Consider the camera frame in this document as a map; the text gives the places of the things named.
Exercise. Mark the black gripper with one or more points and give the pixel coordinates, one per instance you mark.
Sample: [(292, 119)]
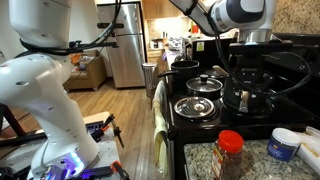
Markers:
[(249, 68)]

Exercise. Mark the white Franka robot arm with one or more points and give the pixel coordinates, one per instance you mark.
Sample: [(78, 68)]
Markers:
[(40, 93)]

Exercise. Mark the glass lid with black knob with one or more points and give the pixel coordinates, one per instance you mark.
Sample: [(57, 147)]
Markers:
[(204, 83)]

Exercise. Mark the small steel pot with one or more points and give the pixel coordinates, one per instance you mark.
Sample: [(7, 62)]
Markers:
[(203, 95)]

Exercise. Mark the blue jar with white lid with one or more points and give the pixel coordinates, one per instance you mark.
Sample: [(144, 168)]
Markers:
[(283, 146)]

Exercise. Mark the spice jar with red lid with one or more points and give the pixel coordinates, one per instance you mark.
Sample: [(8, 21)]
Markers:
[(228, 156)]

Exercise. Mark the black electric stove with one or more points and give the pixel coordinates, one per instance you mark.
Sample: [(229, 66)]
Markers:
[(293, 110)]

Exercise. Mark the black appliance with yellow sticker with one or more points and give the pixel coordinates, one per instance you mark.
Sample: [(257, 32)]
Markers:
[(208, 55)]

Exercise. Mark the red container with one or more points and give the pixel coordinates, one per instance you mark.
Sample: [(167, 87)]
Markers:
[(195, 28)]

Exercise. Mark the white and yellow paper box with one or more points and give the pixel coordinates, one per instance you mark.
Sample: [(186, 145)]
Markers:
[(311, 150)]

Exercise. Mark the pale yellow dish towel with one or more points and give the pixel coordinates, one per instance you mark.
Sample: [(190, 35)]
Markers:
[(160, 126)]

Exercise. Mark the steel trash can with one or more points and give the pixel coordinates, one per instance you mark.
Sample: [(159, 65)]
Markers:
[(149, 80)]

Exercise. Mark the plain light wood cabinet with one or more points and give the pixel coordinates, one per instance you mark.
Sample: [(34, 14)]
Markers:
[(160, 8)]

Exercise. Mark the stainless steel refrigerator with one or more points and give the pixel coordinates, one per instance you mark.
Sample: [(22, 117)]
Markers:
[(128, 56)]

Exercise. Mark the metal robot mounting table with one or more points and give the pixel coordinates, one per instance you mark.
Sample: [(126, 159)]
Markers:
[(106, 150)]

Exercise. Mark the tan sofa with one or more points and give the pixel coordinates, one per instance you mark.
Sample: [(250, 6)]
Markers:
[(86, 75)]

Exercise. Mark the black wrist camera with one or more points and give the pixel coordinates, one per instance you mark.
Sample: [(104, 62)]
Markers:
[(260, 47)]

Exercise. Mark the black stereo camera bar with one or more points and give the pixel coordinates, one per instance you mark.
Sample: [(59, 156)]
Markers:
[(110, 25)]

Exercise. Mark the black camera boom stand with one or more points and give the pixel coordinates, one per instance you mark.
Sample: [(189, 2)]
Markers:
[(96, 44)]

